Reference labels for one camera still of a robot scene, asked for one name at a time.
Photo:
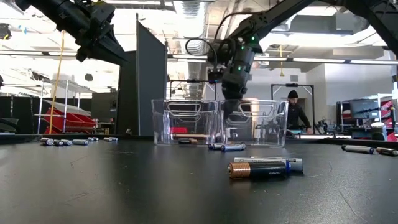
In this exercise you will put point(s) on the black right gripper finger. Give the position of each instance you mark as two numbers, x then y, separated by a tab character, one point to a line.
229	107

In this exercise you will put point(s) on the long ceiling light strip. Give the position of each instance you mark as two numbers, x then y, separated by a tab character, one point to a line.
320	60

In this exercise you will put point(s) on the black metal gantry frame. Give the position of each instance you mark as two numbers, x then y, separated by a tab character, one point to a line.
292	85

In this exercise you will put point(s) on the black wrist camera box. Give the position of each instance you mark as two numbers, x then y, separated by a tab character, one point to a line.
215	76

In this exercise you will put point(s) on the batteries left middle pair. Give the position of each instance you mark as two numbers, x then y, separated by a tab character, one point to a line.
66	142

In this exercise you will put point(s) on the black round hanging object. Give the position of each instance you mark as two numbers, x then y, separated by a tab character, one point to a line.
88	77

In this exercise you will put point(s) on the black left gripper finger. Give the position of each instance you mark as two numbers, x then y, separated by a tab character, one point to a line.
109	49

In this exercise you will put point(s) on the red equipment rack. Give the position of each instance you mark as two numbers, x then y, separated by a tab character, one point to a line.
390	112

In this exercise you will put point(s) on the white round canister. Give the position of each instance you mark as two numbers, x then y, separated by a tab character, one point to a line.
378	130

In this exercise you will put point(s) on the clear plastic bin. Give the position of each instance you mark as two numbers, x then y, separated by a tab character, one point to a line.
273	130
161	124

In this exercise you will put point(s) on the computer monitor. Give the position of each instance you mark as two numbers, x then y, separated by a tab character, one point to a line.
363	109

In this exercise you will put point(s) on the person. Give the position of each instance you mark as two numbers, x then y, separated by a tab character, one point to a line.
295	115

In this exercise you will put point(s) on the black partition panel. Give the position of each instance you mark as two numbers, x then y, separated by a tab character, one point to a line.
149	77

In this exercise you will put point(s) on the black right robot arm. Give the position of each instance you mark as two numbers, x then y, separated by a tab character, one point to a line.
311	12

